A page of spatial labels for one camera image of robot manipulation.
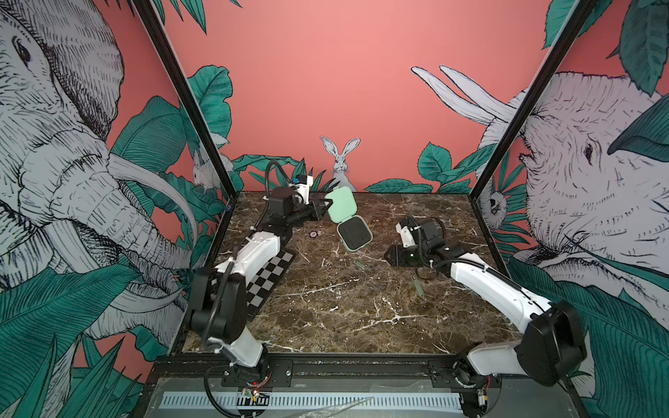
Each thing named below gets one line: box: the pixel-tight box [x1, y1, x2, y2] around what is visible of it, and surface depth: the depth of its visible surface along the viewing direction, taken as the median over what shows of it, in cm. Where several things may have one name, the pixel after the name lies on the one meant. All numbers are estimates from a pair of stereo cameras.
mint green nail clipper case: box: [325, 185, 374, 252], surface depth 87 cm
